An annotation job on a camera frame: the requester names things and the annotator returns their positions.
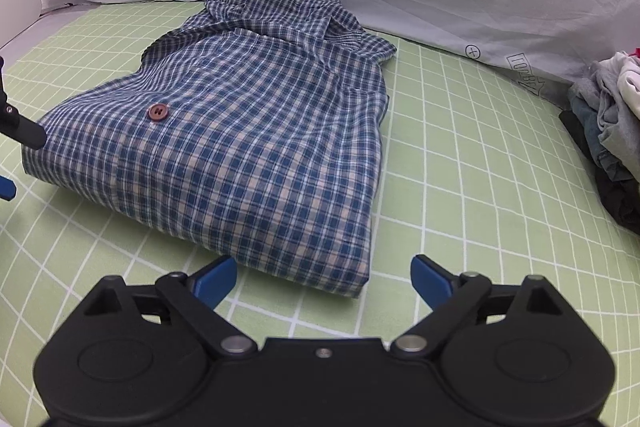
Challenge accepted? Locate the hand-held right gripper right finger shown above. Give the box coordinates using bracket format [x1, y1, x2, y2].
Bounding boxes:
[390, 254, 564, 355]

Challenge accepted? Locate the pile of folded clothes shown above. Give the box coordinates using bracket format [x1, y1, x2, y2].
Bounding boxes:
[559, 48, 640, 236]

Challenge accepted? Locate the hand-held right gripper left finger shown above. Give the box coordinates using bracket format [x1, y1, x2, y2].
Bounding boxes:
[75, 255, 259, 358]

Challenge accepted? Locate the blue plaid shirt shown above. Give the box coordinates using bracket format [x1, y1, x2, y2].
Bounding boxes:
[21, 0, 399, 299]

